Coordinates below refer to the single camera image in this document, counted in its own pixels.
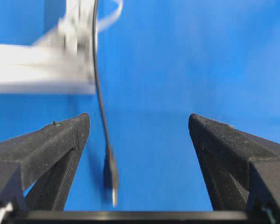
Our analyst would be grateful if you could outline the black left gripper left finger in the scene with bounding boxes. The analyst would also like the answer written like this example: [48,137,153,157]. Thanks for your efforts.
[0,113,90,223]

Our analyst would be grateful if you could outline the black usb wire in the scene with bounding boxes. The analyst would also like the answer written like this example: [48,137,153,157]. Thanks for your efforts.
[91,0,119,208]

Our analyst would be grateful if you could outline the white string loop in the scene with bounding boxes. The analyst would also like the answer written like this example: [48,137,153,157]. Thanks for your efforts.
[97,0,124,32]

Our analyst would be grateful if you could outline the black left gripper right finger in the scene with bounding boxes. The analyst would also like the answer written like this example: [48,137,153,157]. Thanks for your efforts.
[188,114,280,224]

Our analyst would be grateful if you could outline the white string loop fixture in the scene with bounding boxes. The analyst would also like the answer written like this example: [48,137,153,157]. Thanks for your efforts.
[0,0,95,95]

